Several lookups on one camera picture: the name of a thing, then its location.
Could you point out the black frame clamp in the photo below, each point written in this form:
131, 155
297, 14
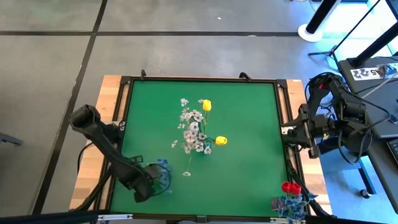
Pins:
245, 75
143, 74

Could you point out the floor stand with round base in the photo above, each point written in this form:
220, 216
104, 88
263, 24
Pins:
309, 34

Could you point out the thin black tripod stand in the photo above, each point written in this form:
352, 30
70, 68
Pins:
331, 53

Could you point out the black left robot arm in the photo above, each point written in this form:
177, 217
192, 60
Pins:
102, 140

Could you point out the black rig crossbar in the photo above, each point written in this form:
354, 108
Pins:
46, 217

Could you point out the black caster wheel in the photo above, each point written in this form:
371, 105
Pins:
365, 193

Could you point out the purple glass vase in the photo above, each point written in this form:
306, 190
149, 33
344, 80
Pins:
276, 203

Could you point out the black desk with keyboard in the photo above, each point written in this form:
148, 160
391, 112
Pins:
382, 180

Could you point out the grey metal foot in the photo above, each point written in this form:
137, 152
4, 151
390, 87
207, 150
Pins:
9, 139

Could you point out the green table mat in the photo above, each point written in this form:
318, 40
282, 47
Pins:
242, 140

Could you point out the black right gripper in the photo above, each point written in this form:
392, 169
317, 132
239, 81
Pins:
306, 133

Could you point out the blue artificial flower stem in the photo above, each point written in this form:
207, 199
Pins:
162, 161
292, 203

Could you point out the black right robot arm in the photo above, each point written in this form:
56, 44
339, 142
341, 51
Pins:
351, 112

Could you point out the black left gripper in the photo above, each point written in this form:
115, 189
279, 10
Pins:
144, 183

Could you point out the black desk column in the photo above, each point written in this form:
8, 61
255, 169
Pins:
373, 46

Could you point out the black keyboard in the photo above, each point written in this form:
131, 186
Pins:
393, 151

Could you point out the yellow artificial tulip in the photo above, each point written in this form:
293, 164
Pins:
221, 140
206, 105

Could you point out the black desk base bar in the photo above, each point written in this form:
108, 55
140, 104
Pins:
367, 177

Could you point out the white printed paper label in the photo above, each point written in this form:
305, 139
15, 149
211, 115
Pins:
363, 73

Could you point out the black metal table frame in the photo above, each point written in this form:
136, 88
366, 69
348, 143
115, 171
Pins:
186, 78

